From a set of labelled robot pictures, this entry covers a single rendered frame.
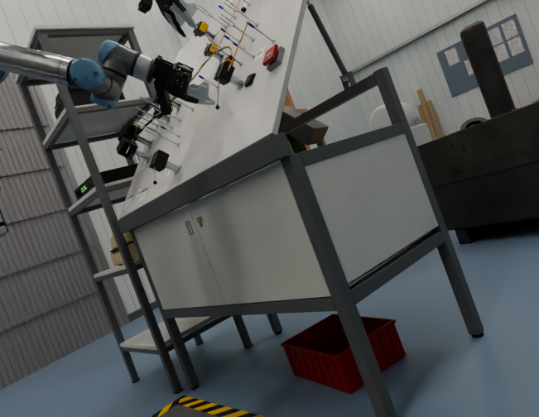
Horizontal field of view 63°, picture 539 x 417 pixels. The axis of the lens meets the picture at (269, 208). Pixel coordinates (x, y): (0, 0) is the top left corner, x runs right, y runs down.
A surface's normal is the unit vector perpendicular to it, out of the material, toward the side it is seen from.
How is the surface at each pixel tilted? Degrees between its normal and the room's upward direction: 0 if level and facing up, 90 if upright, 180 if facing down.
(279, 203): 90
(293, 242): 90
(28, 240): 90
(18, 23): 90
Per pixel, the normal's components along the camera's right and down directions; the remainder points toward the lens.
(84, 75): 0.00, 0.02
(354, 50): -0.60, 0.24
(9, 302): 0.72, -0.26
